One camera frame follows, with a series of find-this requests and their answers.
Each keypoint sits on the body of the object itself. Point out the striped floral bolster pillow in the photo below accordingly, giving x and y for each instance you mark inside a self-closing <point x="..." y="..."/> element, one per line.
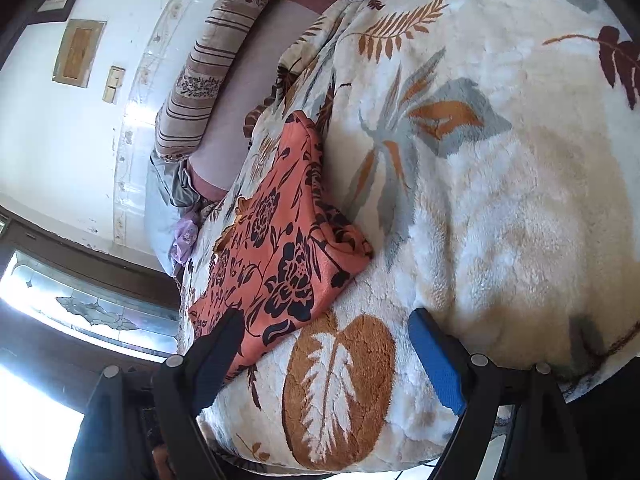
<point x="210" y="70"/>

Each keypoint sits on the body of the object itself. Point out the purple cloth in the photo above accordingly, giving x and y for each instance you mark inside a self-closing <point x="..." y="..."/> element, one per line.
<point x="185" y="237"/>

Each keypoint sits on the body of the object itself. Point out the leaf print fleece blanket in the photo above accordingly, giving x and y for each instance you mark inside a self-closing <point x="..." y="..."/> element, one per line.
<point x="500" y="185"/>

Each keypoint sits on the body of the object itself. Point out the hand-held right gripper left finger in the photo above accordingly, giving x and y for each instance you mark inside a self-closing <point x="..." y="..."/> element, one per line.
<point x="215" y="360"/>

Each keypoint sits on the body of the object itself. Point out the framed wall picture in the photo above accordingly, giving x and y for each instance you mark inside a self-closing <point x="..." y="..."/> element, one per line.
<point x="78" y="52"/>

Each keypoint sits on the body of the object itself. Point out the wall switch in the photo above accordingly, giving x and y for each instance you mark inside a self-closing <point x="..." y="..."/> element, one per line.
<point x="114" y="85"/>

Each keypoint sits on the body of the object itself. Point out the orange floral shirt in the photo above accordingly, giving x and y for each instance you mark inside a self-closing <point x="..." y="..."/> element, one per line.
<point x="280" y="250"/>

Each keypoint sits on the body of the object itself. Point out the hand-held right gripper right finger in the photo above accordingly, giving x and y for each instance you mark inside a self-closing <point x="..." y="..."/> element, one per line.
<point x="440" y="365"/>

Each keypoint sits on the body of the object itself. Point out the patterned glass window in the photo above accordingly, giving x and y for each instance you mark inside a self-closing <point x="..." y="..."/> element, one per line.
<point x="95" y="305"/>

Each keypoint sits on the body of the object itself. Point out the grey-blue pillow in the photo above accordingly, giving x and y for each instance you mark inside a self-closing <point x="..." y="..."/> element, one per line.
<point x="160" y="210"/>

